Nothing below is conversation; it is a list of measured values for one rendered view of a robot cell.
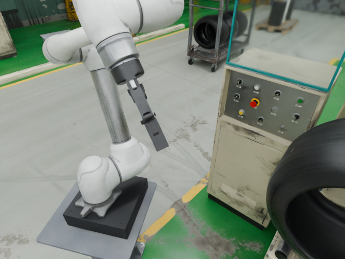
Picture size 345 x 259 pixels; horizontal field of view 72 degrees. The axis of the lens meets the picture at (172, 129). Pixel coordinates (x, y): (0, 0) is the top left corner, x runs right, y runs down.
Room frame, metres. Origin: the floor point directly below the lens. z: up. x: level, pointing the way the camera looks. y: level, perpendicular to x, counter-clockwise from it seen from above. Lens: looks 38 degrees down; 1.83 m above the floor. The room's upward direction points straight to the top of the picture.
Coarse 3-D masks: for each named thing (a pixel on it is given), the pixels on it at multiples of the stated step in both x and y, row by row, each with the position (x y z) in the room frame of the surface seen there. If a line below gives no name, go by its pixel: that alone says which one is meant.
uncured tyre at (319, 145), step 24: (336, 120) 0.62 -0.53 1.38; (312, 144) 0.53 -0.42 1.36; (336, 144) 0.48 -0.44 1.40; (288, 168) 0.50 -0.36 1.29; (312, 168) 0.45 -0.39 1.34; (336, 168) 0.42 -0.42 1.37; (288, 192) 0.46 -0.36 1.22; (312, 192) 0.62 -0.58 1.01; (288, 216) 0.53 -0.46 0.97; (312, 216) 0.56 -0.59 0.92; (336, 216) 0.55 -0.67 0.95; (288, 240) 0.42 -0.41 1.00; (312, 240) 0.47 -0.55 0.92; (336, 240) 0.47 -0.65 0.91
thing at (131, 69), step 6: (132, 60) 0.53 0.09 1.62; (138, 60) 0.55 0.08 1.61; (120, 66) 0.51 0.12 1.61; (126, 66) 0.51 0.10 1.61; (132, 66) 0.52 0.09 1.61; (138, 66) 0.53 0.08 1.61; (114, 72) 0.52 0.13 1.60; (120, 72) 0.51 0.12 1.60; (126, 72) 0.51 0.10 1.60; (132, 72) 0.51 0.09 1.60; (138, 72) 0.52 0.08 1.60; (114, 78) 0.52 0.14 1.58; (120, 78) 0.50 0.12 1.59; (126, 78) 0.50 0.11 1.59; (132, 78) 0.50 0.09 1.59; (120, 84) 0.52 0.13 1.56
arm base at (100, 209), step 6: (114, 192) 0.81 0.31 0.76; (120, 192) 0.82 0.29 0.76; (108, 198) 0.75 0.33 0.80; (114, 198) 0.77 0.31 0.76; (78, 204) 0.74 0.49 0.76; (84, 204) 0.73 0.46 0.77; (90, 204) 0.71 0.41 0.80; (96, 204) 0.71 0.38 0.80; (102, 204) 0.72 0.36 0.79; (108, 204) 0.73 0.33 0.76; (84, 210) 0.69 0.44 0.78; (90, 210) 0.70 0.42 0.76; (96, 210) 0.70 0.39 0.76; (102, 210) 0.70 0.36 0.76; (84, 216) 0.66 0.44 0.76; (102, 216) 0.67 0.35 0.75
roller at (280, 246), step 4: (280, 240) 0.47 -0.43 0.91; (280, 244) 0.45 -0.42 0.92; (284, 244) 0.45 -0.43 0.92; (276, 248) 0.44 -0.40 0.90; (280, 248) 0.43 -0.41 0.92; (284, 248) 0.43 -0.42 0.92; (288, 248) 0.43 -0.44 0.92; (276, 252) 0.42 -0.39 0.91; (280, 252) 0.42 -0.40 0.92; (284, 252) 0.42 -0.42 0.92; (288, 252) 0.42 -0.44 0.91; (276, 256) 0.42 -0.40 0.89; (280, 256) 0.41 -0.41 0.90; (284, 256) 0.41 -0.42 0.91
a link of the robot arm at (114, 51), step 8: (112, 40) 0.54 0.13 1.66; (120, 40) 0.54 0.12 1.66; (128, 40) 0.55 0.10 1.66; (104, 48) 0.53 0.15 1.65; (112, 48) 0.53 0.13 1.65; (120, 48) 0.53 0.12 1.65; (128, 48) 0.54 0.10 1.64; (104, 56) 0.53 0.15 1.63; (112, 56) 0.52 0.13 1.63; (120, 56) 0.52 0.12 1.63; (128, 56) 0.53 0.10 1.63; (136, 56) 0.55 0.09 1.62; (104, 64) 0.53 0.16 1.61; (112, 64) 0.52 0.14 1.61
